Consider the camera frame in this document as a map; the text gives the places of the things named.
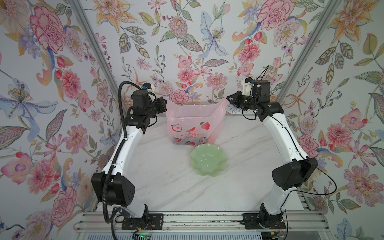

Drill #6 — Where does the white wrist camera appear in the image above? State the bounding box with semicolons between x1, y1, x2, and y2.
241;77;254;96
142;83;155;93

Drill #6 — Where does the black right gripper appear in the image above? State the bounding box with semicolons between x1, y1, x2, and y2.
227;92;258;114

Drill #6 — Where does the aluminium corner post right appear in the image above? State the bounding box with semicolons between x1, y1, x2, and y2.
275;1;342;103

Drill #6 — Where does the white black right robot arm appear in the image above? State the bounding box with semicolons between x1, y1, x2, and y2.
227;77;318;229

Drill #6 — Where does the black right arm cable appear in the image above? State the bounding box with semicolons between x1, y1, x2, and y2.
241;65;338;240

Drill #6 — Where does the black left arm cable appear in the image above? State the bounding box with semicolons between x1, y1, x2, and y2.
101;80;157;240

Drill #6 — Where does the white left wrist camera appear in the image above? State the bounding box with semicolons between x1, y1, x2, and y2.
142;83;155;93

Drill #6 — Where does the aluminium corner post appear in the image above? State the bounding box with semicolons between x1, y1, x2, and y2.
275;1;342;103
69;0;120;99

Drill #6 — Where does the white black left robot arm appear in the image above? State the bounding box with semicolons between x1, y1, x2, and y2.
91;90;167;228

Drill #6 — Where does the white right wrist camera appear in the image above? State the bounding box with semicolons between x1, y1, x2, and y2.
241;77;254;96

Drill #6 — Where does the aluminium corner post left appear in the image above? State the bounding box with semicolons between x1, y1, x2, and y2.
69;0;120;99

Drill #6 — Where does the pink plastic bag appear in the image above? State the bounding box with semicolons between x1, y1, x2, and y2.
166;99;229;147

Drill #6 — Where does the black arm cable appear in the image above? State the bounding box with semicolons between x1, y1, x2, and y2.
101;80;157;240
241;65;338;240

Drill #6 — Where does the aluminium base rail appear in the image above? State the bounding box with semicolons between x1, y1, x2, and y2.
74;211;330;233

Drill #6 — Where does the green plastic fruit plate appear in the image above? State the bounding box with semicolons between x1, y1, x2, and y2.
190;144;228;177

